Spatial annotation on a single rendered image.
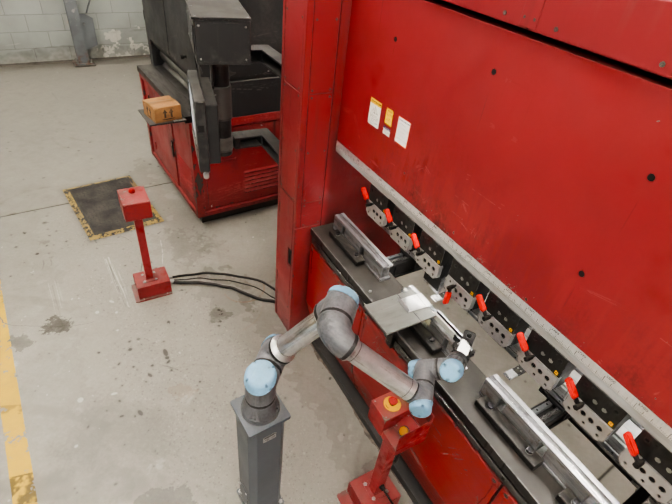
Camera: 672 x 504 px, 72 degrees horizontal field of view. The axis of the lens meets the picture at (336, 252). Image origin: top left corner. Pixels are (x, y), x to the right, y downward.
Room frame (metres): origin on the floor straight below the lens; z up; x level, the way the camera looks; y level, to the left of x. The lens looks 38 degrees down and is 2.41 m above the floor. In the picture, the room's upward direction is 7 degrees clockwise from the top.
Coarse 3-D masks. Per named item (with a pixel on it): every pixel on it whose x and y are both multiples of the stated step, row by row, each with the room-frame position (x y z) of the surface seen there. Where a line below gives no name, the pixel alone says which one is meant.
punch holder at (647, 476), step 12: (648, 432) 0.76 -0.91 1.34; (636, 444) 0.76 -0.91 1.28; (648, 444) 0.74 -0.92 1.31; (660, 444) 0.73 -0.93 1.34; (624, 456) 0.76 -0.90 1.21; (648, 456) 0.73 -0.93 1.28; (660, 456) 0.71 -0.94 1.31; (624, 468) 0.74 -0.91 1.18; (648, 468) 0.71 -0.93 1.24; (660, 468) 0.70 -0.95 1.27; (636, 480) 0.71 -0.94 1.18; (648, 480) 0.69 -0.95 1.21; (660, 480) 0.68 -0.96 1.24; (648, 492) 0.68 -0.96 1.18; (660, 492) 0.66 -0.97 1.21
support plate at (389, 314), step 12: (384, 300) 1.51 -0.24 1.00; (396, 300) 1.52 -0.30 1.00; (372, 312) 1.42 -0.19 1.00; (384, 312) 1.43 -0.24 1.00; (396, 312) 1.44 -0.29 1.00; (420, 312) 1.46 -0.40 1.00; (432, 312) 1.47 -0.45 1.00; (384, 324) 1.36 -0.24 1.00; (396, 324) 1.37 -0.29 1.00; (408, 324) 1.38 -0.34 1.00
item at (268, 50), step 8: (256, 48) 2.59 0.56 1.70; (264, 48) 2.61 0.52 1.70; (272, 48) 2.63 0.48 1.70; (256, 56) 2.64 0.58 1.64; (264, 56) 2.68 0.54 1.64; (272, 56) 2.48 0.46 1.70; (280, 56) 2.50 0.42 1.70; (264, 64) 2.54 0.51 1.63; (272, 64) 2.55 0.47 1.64; (280, 64) 2.37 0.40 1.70; (280, 72) 2.44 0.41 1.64
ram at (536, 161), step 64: (384, 0) 2.03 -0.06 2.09; (384, 64) 1.97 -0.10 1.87; (448, 64) 1.67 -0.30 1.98; (512, 64) 1.45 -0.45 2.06; (576, 64) 1.29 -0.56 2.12; (448, 128) 1.61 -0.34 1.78; (512, 128) 1.39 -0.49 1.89; (576, 128) 1.23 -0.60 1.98; (640, 128) 1.10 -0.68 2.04; (384, 192) 1.84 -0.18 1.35; (448, 192) 1.54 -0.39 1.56; (512, 192) 1.32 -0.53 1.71; (576, 192) 1.16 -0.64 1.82; (640, 192) 1.04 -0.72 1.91; (512, 256) 1.25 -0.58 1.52; (576, 256) 1.09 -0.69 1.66; (640, 256) 0.97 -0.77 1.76; (576, 320) 1.02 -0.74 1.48; (640, 320) 0.90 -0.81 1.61; (640, 384) 0.83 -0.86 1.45
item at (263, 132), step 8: (264, 128) 2.68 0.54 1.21; (240, 136) 2.53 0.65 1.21; (248, 136) 2.54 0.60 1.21; (256, 136) 2.56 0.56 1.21; (264, 136) 2.57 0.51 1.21; (272, 136) 2.58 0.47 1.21; (240, 144) 2.55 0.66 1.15; (248, 144) 2.56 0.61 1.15; (256, 144) 2.58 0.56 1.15; (264, 144) 2.59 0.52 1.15; (272, 144) 2.48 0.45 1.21; (272, 152) 2.50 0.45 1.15
